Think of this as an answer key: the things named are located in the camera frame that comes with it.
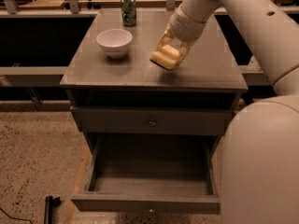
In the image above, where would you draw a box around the black device on floor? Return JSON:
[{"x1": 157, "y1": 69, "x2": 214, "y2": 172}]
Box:
[{"x1": 44, "y1": 196, "x2": 61, "y2": 224}]

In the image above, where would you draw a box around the white ceramic bowl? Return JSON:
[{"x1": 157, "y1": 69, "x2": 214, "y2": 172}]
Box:
[{"x1": 96, "y1": 29, "x2": 133, "y2": 58}]

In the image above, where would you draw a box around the yellow sponge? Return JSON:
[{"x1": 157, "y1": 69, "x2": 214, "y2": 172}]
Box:
[{"x1": 150, "y1": 45, "x2": 179, "y2": 70}]

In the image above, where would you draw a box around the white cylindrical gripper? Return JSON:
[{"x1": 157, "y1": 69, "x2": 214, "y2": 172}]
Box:
[{"x1": 156, "y1": 6, "x2": 206, "y2": 66}]

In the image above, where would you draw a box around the closed grey upper drawer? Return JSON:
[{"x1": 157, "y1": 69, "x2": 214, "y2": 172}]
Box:
[{"x1": 71, "y1": 106, "x2": 232, "y2": 135}]

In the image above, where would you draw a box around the grey wooden drawer cabinet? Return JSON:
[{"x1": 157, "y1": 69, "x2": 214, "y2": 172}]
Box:
[{"x1": 60, "y1": 8, "x2": 249, "y2": 154}]

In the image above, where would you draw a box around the grey metal railing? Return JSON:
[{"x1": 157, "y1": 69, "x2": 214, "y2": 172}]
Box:
[{"x1": 0, "y1": 0, "x2": 299, "y2": 87}]

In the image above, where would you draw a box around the green soda can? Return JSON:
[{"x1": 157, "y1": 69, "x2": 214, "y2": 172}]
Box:
[{"x1": 121, "y1": 0, "x2": 136, "y2": 27}]

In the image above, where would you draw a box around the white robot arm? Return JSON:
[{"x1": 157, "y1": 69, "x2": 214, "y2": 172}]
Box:
[{"x1": 150, "y1": 0, "x2": 299, "y2": 224}]

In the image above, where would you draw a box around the black floor cable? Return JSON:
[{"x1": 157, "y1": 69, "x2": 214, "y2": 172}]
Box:
[{"x1": 0, "y1": 206, "x2": 34, "y2": 224}]

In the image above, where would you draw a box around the open grey middle drawer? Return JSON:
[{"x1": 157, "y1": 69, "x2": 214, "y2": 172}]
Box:
[{"x1": 71, "y1": 133, "x2": 221, "y2": 215}]

